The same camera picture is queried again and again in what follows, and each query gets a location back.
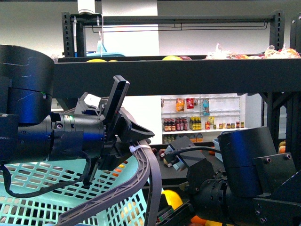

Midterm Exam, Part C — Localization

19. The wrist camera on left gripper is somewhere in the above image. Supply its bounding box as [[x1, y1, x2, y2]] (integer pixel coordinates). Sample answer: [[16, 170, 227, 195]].
[[75, 75, 130, 142]]

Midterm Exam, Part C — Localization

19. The blue plastic basket far shelf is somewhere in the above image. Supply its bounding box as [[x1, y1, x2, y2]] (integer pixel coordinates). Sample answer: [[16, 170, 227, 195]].
[[213, 138, 223, 162]]

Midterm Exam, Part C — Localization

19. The white wall goods shelf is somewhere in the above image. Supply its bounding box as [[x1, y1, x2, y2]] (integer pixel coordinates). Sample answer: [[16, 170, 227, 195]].
[[160, 93, 246, 144]]

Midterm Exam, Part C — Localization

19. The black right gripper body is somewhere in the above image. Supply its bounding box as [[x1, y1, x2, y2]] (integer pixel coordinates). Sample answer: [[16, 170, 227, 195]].
[[156, 201, 196, 226]]

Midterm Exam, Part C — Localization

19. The white dome camera device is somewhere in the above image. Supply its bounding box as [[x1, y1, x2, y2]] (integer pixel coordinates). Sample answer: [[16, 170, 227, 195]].
[[77, 0, 95, 15]]

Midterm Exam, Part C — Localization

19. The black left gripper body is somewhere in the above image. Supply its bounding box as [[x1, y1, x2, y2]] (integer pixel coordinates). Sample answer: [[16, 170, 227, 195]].
[[90, 107, 155, 181]]

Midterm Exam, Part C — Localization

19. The black metal shelf rack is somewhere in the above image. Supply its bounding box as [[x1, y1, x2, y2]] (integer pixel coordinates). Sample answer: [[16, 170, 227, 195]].
[[53, 10, 301, 170]]

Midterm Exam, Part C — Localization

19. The mint green shopping basket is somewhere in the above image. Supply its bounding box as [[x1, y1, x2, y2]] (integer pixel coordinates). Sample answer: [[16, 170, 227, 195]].
[[0, 141, 162, 226]]

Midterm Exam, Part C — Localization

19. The yellow lemon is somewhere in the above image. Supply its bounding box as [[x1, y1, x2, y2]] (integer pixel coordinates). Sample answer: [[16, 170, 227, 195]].
[[161, 190, 183, 210]]

